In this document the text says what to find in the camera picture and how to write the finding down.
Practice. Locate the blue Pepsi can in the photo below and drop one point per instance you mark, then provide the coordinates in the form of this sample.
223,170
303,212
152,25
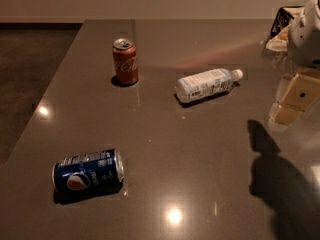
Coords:
88,172

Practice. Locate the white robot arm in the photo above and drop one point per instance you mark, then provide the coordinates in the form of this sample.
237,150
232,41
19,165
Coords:
291,68

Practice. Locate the clear plastic water bottle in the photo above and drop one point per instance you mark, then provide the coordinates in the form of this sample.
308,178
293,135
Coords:
206,84

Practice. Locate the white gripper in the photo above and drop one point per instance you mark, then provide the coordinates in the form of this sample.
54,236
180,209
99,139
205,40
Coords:
305,39

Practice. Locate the red Coca-Cola can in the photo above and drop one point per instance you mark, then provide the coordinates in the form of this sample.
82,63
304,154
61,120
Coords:
125,61

